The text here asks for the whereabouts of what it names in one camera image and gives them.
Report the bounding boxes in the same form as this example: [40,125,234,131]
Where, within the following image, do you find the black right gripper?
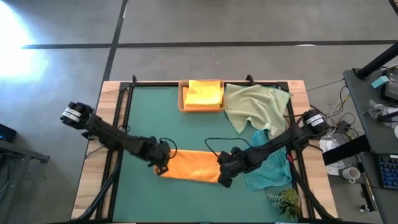
[217,148,251,189]

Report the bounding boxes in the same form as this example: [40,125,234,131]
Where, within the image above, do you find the light teal block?
[370,75,390,90]

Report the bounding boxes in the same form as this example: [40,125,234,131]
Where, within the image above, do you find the small artificial green plant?
[266,188,302,218]

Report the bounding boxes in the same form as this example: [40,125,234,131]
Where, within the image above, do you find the dark blue box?
[0,123,18,144]

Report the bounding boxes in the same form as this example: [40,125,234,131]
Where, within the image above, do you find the dark metal stand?
[0,138,50,224]

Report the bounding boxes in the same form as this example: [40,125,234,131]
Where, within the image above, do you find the clear plastic bag clutter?
[363,99,398,129]

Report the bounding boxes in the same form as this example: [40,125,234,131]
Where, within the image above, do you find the white paper sheets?
[318,133,354,177]

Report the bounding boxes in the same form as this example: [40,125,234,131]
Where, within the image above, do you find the black round pole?
[354,42,398,80]

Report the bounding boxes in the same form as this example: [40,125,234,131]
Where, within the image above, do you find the black backlit keyboard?
[377,154,398,190]

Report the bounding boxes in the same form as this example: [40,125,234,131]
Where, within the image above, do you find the tan rectangular tray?
[178,79,226,114]

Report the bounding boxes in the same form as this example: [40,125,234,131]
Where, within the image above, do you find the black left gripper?
[144,138,171,175]

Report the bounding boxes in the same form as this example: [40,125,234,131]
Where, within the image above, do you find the green table mat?
[111,85,299,223]

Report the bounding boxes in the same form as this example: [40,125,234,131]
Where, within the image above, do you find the yellow microfiber towel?
[184,80,224,108]

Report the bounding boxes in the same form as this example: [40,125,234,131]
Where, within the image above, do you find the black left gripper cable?
[160,138,178,159]

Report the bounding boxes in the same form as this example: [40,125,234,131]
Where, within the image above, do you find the light green microfiber towel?
[223,83,292,140]

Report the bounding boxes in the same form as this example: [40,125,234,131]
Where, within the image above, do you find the black flat bar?
[322,135,371,166]

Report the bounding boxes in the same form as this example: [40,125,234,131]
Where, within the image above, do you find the tangled floor cables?
[306,79,358,138]

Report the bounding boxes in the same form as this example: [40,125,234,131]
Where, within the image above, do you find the black power adapter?
[337,120,352,134]

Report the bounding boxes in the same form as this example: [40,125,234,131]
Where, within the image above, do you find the dark grey side desk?
[343,67,398,224]

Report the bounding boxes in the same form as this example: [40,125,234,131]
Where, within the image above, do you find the white mug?
[341,167,361,184]

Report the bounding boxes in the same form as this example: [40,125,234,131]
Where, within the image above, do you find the teal microfiber towel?
[244,129,294,191]

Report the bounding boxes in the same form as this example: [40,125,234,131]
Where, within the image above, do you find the black desk device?
[384,65,398,101]

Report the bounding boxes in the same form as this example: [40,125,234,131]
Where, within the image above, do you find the black metal table frame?
[73,73,343,224]

